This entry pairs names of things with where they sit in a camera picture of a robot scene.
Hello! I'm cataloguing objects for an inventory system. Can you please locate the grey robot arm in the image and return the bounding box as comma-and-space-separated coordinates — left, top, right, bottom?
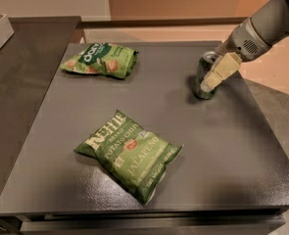
198, 0, 289, 93

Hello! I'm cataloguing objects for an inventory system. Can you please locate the green soda can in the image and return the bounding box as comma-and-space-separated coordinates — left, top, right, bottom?
193, 51, 220, 100

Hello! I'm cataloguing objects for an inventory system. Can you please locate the green white snack bag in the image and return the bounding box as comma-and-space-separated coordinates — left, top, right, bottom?
60, 43, 138, 79

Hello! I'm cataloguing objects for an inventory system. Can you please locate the green jalapeno chip bag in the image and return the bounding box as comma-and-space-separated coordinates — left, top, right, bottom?
74, 111, 182, 205

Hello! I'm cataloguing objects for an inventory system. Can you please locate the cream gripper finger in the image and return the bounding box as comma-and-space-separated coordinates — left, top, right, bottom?
200, 52, 242, 92

